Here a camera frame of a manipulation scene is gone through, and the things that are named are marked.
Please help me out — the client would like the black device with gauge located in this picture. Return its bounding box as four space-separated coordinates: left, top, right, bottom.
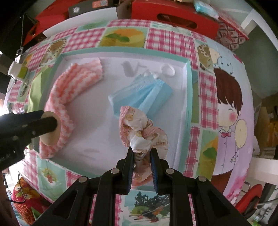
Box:
68 0 115 18

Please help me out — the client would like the pink white striped cloth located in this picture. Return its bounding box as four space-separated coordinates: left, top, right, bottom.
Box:
40 58 103 159

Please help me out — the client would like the blue tissue packet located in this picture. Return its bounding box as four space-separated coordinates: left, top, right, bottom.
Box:
193 1 219 20

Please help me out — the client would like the red patterned gift box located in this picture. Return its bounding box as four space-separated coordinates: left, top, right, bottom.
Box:
215 10 249 52

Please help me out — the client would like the light green cloth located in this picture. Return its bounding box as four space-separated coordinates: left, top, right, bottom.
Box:
27 66 52 112

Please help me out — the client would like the red box with handle slot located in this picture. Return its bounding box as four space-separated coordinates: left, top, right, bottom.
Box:
132 1 220 39

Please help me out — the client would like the red fish plush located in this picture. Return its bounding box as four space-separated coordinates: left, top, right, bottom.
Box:
11 177 51 225

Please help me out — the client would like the red chair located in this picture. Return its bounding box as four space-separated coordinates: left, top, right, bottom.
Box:
235 184 263 214

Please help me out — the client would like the white tray with teal rim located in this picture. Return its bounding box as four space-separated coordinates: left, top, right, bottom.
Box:
40 47 193 177

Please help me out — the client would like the blue face mask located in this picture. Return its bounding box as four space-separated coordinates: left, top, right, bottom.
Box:
108 75 173 119

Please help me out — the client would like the beige makeup sponge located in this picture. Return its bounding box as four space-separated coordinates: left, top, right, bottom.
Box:
40 111 61 146

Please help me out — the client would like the white pill bottle green label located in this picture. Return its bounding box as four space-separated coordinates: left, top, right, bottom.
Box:
7 61 28 82

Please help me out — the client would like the red flat box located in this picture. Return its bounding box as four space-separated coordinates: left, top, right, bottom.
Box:
23 0 82 46

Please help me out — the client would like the floral pink scrunchie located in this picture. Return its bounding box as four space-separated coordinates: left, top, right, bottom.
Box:
119 106 169 188

